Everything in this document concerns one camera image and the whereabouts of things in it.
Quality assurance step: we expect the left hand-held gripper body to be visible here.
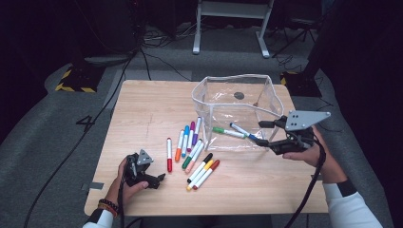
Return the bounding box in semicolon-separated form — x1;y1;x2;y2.
124;148;155;187

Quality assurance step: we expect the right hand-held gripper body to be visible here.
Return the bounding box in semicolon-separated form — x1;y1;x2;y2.
269;110;332;156

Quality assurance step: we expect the pink marker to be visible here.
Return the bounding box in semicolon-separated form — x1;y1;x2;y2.
184;141;206;175

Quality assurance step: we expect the transparent pouch with white trim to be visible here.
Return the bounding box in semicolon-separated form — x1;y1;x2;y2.
191;73;285;152

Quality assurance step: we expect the light blue marker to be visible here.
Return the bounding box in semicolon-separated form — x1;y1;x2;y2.
181;124;190;159

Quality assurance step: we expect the yellow marker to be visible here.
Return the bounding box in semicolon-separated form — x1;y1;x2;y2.
185;160;215;192

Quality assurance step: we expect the black marker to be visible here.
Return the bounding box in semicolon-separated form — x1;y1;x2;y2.
186;152;214;184

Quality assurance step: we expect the dark red marker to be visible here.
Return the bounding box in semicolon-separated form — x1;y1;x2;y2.
192;159;221;191

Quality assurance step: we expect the magenta marker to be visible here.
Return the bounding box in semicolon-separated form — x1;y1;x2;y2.
186;121;197;153

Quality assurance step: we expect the person's left hand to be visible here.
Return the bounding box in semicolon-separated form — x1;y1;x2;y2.
106;157;150;209

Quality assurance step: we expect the person's right hand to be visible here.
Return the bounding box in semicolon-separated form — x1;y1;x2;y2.
282;125;349;185

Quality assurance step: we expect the orange marker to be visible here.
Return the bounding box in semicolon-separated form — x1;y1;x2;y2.
174;128;185;162

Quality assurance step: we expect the dark green marker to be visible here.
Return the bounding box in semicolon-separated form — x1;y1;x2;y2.
182;138;203;170

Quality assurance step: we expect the black yellow striped stand base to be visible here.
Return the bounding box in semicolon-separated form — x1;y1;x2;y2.
54;65;106;93
279;70;323;98

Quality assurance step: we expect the purple marker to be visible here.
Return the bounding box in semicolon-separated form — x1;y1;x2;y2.
191;116;202;147

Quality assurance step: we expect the grey tape strip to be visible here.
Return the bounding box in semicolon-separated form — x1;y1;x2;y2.
81;181;105;191

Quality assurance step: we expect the black tripod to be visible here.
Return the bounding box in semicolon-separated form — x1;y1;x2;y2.
271;17;317;59

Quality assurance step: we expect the grey stand base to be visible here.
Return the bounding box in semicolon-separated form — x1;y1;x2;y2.
84;55;132;67

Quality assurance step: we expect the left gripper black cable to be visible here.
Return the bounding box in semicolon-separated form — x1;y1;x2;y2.
117;177;144;228

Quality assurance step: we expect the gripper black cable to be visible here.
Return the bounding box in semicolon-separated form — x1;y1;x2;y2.
117;177;144;228
283;136;327;228

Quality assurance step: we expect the black beaded bracelet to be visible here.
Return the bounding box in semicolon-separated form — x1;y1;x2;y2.
98;198;121;212

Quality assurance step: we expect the orange beaded bracelet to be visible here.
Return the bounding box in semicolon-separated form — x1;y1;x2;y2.
96;203;119;219

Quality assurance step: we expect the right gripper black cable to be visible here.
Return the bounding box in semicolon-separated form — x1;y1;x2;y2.
283;136;327;228

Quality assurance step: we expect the long black floor cable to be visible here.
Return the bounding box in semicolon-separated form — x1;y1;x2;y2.
23;47;144;228

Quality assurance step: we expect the bundle of floor cables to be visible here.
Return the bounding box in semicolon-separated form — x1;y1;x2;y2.
142;27;198;49

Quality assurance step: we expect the white desk frame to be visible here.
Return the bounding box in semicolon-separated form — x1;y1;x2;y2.
192;0;276;59

